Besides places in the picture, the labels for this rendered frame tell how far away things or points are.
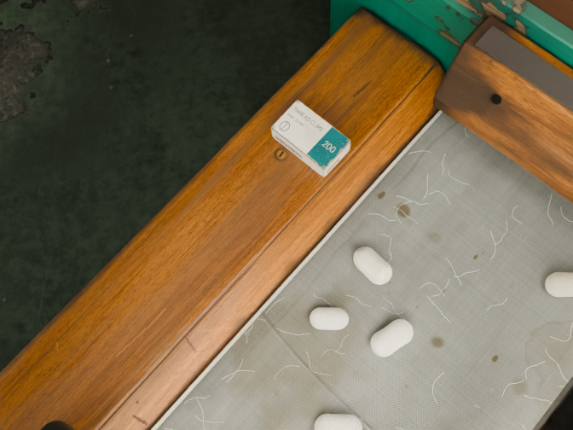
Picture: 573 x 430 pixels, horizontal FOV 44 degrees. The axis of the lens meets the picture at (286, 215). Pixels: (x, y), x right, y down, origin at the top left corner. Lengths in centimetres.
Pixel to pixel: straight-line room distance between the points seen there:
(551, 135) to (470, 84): 7
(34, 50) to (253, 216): 115
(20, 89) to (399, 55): 112
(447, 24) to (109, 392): 41
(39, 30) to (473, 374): 133
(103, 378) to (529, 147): 38
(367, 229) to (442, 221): 7
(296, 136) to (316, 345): 18
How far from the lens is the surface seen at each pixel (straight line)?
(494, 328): 62
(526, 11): 58
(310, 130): 61
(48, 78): 165
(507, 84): 57
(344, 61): 66
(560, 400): 29
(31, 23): 174
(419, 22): 67
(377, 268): 59
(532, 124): 58
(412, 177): 65
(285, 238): 60
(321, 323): 59
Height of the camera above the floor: 133
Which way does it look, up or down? 71 degrees down
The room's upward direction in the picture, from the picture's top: 7 degrees counter-clockwise
